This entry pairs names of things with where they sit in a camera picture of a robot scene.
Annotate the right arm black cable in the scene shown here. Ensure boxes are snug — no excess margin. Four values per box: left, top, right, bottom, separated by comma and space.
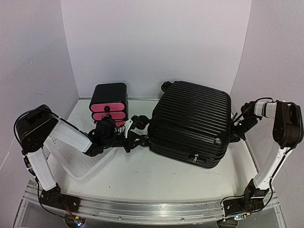
219, 144, 295, 214

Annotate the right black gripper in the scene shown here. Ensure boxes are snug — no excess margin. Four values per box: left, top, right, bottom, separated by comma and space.
224, 117, 258, 144

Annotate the white perforated plastic basket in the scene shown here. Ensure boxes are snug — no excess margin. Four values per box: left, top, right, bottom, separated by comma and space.
46, 114, 116, 180

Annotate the black ribbed hard-shell suitcase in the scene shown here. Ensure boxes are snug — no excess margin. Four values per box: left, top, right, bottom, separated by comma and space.
148, 81, 231, 169

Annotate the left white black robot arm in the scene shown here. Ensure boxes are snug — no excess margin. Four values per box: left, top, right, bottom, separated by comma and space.
13, 104, 150, 212

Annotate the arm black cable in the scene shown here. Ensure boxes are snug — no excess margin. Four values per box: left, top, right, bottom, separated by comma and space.
13, 111, 60, 143
219, 144, 295, 214

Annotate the black pink three-drawer organizer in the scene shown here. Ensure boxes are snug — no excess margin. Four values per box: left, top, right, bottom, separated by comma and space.
89, 83, 128, 127

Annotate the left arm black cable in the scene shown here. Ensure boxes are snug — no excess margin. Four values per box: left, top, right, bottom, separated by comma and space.
13, 111, 60, 143

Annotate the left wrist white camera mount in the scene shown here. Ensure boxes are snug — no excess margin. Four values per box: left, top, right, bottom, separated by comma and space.
124, 119, 133, 139

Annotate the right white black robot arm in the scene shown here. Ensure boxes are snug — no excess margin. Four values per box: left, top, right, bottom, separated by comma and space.
220, 97, 304, 220

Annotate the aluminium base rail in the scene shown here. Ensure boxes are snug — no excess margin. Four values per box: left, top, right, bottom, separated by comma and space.
22, 180, 285, 224

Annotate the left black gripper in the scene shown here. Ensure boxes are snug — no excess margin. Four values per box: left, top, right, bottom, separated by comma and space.
103, 131, 146, 152

